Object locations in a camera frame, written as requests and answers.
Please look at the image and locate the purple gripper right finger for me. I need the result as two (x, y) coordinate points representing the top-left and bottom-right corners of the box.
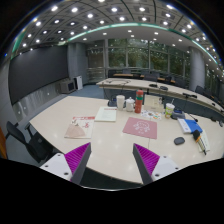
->
(132, 143), (183, 186)

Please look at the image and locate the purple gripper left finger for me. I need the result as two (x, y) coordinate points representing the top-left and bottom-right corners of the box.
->
(39, 142), (92, 185)

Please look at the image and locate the pink mouse pad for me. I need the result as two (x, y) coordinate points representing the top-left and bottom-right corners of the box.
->
(123, 117), (157, 139)

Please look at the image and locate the black computer mouse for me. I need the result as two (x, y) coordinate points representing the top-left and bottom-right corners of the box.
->
(174, 137), (185, 145)

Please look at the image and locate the red white booklet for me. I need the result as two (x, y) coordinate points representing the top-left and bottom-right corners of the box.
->
(65, 116), (95, 139)

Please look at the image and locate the black office chair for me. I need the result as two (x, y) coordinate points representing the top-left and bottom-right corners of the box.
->
(6, 121), (53, 163)

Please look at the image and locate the colourful sticker sheet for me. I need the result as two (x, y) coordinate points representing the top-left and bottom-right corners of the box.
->
(141, 110), (162, 120)

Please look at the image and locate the red thermos bottle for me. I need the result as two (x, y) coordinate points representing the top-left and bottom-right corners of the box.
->
(135, 90), (144, 114)

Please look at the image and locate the white notebook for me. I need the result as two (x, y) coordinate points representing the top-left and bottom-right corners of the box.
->
(95, 107), (117, 122)

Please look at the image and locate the black yellow pen case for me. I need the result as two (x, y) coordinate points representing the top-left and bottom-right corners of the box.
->
(193, 130), (207, 155)

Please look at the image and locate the drink cup with straw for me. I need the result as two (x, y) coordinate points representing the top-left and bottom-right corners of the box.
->
(165, 102), (175, 118)

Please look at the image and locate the beige desk calendar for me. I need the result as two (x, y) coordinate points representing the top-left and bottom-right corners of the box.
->
(144, 95), (164, 112)

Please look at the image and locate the white teapot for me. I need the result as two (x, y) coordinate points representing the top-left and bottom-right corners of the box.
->
(126, 97), (135, 112)

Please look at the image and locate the white paper cup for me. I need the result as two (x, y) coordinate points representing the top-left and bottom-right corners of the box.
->
(116, 95), (125, 110)

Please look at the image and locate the white box monitor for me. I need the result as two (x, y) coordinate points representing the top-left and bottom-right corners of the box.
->
(60, 80), (76, 94)

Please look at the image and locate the long curved conference table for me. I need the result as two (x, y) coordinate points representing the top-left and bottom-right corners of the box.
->
(97, 78), (224, 115)

